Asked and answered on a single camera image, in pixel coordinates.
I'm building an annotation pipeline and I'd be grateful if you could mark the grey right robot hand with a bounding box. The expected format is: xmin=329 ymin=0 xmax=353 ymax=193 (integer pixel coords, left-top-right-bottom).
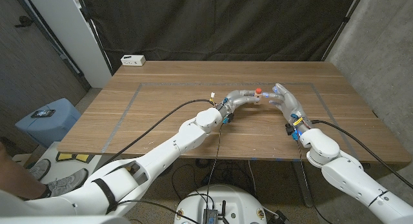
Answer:
xmin=262 ymin=83 xmax=313 ymax=132

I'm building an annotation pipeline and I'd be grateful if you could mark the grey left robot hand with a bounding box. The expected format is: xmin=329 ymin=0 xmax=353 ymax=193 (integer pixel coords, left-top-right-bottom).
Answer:
xmin=216 ymin=89 xmax=261 ymax=121

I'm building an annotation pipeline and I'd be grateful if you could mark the grey table leg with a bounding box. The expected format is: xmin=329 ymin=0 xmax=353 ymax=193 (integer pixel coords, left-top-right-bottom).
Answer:
xmin=292 ymin=161 xmax=314 ymax=208

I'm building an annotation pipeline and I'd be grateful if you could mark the wooden table panel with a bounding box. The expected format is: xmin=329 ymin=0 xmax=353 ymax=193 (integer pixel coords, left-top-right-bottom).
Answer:
xmin=101 ymin=81 xmax=361 ymax=162

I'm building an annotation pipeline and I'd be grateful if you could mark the black curtain backdrop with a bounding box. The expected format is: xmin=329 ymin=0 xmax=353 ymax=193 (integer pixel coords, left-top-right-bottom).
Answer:
xmin=79 ymin=0 xmax=361 ymax=73

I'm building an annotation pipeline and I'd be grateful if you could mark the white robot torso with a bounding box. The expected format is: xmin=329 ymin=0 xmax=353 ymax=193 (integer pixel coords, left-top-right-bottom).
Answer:
xmin=174 ymin=184 xmax=268 ymax=224

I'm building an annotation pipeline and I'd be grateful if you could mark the white power strip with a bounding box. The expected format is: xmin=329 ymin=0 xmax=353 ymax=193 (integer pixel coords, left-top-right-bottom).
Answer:
xmin=120 ymin=54 xmax=146 ymax=66

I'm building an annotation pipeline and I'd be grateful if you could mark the white floor platform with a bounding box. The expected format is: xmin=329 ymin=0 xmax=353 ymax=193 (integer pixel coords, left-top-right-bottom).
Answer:
xmin=32 ymin=141 xmax=107 ymax=186

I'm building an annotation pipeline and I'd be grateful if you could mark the yellow and black floor pad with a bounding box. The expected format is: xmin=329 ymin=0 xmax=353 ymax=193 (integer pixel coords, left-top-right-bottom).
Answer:
xmin=56 ymin=152 xmax=94 ymax=163

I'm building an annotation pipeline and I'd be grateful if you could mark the white pillar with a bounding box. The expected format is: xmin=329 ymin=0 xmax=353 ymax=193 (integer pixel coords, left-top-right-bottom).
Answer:
xmin=24 ymin=0 xmax=112 ymax=88

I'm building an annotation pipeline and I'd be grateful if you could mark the blue stool with phone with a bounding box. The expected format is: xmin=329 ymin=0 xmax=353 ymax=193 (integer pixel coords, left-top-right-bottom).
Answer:
xmin=14 ymin=97 xmax=81 ymax=149

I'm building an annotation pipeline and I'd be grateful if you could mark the grey sneaker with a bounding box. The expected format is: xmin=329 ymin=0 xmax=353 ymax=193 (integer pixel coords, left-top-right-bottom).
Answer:
xmin=28 ymin=158 xmax=52 ymax=181
xmin=32 ymin=168 xmax=89 ymax=199

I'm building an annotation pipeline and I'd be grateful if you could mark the black phone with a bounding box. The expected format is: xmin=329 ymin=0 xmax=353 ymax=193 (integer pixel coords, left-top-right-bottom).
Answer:
xmin=30 ymin=109 xmax=56 ymax=118

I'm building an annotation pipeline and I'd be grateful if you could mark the person's bare leg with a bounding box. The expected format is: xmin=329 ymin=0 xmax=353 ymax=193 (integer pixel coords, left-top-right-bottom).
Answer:
xmin=0 ymin=143 xmax=46 ymax=199

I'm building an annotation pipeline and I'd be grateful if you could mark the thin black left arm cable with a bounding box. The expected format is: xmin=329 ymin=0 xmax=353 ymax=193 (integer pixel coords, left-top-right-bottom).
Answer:
xmin=117 ymin=122 xmax=223 ymax=224

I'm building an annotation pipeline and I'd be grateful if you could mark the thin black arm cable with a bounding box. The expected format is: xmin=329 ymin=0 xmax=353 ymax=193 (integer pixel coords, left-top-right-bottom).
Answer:
xmin=117 ymin=122 xmax=223 ymax=224
xmin=296 ymin=139 xmax=333 ymax=224

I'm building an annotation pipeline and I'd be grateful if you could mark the black floor cable bundle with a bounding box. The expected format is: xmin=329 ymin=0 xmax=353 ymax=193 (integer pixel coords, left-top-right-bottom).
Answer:
xmin=170 ymin=158 xmax=259 ymax=202

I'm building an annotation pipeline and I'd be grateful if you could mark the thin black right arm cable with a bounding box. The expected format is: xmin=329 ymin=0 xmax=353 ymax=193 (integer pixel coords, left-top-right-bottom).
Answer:
xmin=296 ymin=139 xmax=333 ymax=224

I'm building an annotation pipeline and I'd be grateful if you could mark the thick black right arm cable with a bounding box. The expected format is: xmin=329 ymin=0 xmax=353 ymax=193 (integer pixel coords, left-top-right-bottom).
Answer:
xmin=310 ymin=119 xmax=413 ymax=189

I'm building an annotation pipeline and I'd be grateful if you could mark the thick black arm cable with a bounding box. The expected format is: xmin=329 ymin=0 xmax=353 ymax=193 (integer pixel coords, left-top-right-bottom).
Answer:
xmin=310 ymin=119 xmax=413 ymax=189
xmin=99 ymin=99 xmax=217 ymax=168

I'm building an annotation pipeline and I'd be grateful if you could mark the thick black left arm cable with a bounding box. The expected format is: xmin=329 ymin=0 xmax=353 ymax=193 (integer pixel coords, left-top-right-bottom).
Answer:
xmin=99 ymin=99 xmax=217 ymax=168

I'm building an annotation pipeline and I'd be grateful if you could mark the black backdrop frame pole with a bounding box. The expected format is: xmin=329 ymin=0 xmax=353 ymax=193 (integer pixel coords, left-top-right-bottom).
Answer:
xmin=76 ymin=0 xmax=114 ymax=76
xmin=322 ymin=0 xmax=367 ymax=62

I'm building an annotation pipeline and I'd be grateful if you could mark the black door handle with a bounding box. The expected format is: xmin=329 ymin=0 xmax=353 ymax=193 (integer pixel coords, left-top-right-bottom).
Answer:
xmin=14 ymin=15 xmax=35 ymax=28

